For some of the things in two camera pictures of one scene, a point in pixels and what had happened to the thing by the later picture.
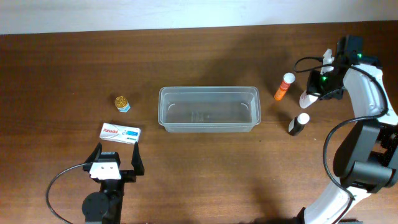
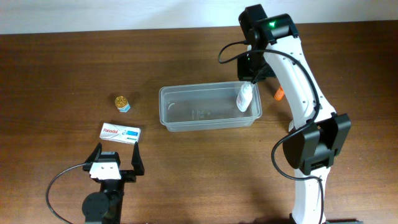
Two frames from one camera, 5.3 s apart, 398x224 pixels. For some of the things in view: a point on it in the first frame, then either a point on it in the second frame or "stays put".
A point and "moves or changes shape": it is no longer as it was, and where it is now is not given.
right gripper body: [326, 86] → [254, 66]
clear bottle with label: [306, 100] moves or changes shape
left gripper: [130, 175] stays put
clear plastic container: [204, 109] stays put
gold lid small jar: [122, 104] stays put
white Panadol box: [118, 133] stays put
